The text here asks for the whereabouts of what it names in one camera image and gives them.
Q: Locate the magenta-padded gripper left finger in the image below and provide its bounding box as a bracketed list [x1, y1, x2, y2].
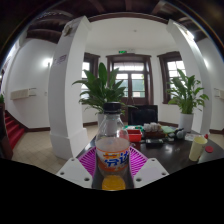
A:
[55, 146, 100, 190]

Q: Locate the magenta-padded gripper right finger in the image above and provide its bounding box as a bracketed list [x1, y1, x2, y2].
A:
[128, 146, 170, 189]

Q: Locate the clear orange-label drink bottle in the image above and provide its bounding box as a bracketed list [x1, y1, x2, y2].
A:
[94, 101, 132, 192]

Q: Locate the flat black device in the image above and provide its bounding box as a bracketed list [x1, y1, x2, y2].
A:
[145, 138, 165, 148]

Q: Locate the red plastic box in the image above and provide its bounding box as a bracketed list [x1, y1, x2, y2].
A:
[126, 128, 144, 144]

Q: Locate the basket of small packets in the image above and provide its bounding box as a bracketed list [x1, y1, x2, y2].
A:
[142, 121, 167, 140]

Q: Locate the round black object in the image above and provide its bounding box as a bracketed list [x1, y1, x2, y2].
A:
[173, 127, 188, 140]

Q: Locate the black office chair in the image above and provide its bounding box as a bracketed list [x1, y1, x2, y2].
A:
[127, 104, 159, 127]

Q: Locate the red carpeted staircase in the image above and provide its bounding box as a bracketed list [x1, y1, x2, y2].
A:
[3, 109, 27, 150]

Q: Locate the broad-leaf plant in white pot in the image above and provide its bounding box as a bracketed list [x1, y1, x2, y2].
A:
[166, 68, 211, 133]
[72, 62, 135, 127]

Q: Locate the dark wooden glazed door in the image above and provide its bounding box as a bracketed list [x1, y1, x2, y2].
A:
[105, 53, 155, 106]

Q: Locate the dark-framed window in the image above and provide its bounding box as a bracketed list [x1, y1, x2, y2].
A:
[80, 52, 101, 93]
[157, 50, 186, 105]

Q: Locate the white wall radiator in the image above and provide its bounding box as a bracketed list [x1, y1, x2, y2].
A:
[9, 87, 38, 101]

